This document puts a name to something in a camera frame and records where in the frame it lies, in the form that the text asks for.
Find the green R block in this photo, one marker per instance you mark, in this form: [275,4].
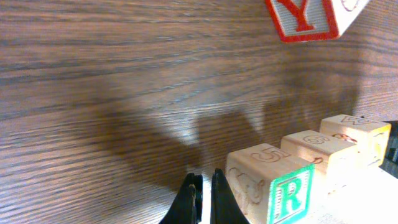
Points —
[270,185]

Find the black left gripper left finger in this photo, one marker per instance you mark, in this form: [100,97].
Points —
[187,205]

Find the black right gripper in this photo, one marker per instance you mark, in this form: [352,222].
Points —
[390,160]

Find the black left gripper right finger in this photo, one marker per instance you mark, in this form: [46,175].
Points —
[224,207]

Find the yellow S block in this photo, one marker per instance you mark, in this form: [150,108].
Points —
[335,160]

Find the red Y block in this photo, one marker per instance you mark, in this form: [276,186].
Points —
[313,20]

